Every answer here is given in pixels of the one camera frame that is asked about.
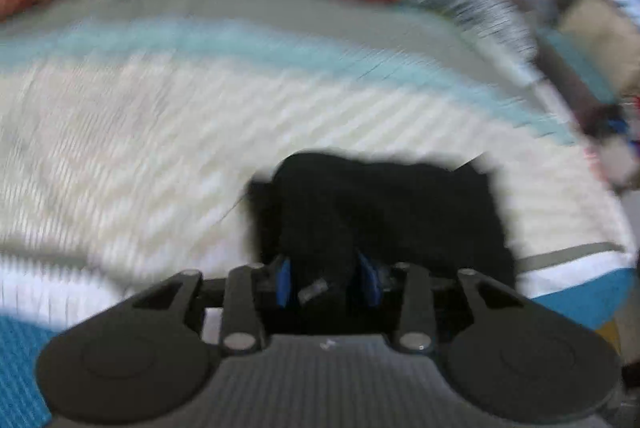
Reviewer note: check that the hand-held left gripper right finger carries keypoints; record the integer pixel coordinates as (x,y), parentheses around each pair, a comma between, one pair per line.
(368,284)

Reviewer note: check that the patterned bedsheet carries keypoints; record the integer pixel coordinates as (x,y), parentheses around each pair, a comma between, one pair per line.
(200,107)

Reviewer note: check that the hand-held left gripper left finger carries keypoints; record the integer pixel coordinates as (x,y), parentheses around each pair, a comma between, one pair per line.
(283,284)

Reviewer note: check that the black pants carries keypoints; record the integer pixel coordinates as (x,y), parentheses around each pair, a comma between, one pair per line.
(390,218)

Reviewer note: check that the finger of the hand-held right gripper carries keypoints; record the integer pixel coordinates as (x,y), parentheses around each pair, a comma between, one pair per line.
(611,123)

